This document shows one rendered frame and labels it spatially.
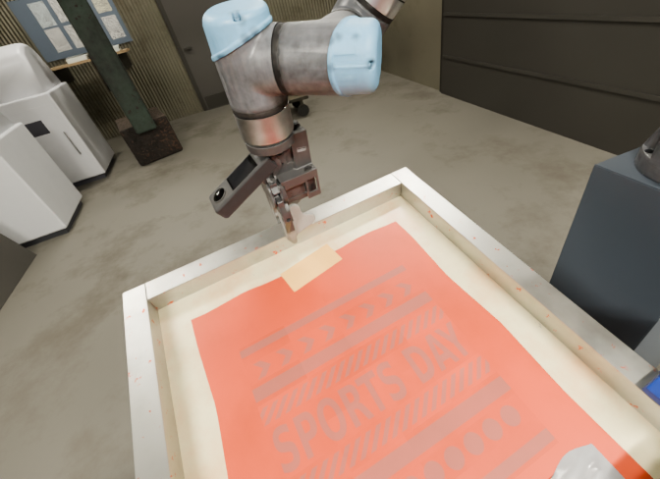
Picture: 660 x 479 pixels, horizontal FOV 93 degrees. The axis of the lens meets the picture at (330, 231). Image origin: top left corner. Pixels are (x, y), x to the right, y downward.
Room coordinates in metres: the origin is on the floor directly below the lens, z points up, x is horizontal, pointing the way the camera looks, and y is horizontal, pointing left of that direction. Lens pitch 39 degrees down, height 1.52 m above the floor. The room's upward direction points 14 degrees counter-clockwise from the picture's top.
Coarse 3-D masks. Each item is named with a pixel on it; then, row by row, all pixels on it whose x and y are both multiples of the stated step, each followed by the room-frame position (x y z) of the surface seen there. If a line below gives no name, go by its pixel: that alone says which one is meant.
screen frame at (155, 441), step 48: (384, 192) 0.52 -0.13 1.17; (432, 192) 0.49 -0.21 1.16; (240, 240) 0.46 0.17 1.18; (288, 240) 0.46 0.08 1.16; (480, 240) 0.36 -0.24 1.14; (144, 288) 0.40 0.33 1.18; (192, 288) 0.40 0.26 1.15; (528, 288) 0.26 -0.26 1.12; (144, 336) 0.31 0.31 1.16; (576, 336) 0.19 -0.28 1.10; (144, 384) 0.24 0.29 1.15; (624, 384) 0.13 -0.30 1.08; (144, 432) 0.18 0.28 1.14
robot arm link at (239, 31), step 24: (240, 0) 0.44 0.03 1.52; (216, 24) 0.39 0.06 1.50; (240, 24) 0.39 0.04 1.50; (264, 24) 0.40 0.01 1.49; (216, 48) 0.40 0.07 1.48; (240, 48) 0.39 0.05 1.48; (264, 48) 0.38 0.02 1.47; (240, 72) 0.39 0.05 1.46; (264, 72) 0.38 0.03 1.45; (240, 96) 0.40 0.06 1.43; (264, 96) 0.40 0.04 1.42
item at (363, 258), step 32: (352, 256) 0.41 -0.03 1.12; (384, 256) 0.40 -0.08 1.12; (416, 256) 0.38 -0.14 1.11; (320, 288) 0.36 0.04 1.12; (352, 288) 0.35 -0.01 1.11; (448, 288) 0.31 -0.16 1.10; (480, 320) 0.25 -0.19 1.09; (480, 352) 0.21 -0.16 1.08; (512, 352) 0.20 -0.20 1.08; (512, 384) 0.16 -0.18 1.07; (544, 384) 0.15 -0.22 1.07; (544, 416) 0.12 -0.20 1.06; (576, 416) 0.11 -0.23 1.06; (576, 448) 0.09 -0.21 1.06; (608, 448) 0.08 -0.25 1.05
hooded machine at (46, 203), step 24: (0, 120) 3.40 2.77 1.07; (0, 144) 3.04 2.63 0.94; (24, 144) 3.36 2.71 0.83; (0, 168) 2.90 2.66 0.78; (24, 168) 3.07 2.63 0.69; (48, 168) 3.43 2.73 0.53; (0, 192) 2.86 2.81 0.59; (24, 192) 2.90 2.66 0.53; (48, 192) 3.10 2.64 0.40; (72, 192) 3.48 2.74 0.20; (0, 216) 2.82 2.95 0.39; (24, 216) 2.86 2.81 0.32; (48, 216) 2.90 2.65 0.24; (72, 216) 3.14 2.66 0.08; (24, 240) 2.82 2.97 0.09
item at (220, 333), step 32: (256, 288) 0.39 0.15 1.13; (288, 288) 0.37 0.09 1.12; (192, 320) 0.35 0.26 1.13; (224, 320) 0.34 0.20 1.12; (256, 320) 0.32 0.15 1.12; (288, 320) 0.31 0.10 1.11; (224, 352) 0.28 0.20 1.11; (224, 384) 0.24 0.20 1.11; (224, 416) 0.20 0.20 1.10; (256, 416) 0.19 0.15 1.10; (224, 448) 0.16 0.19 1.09; (256, 448) 0.15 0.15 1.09
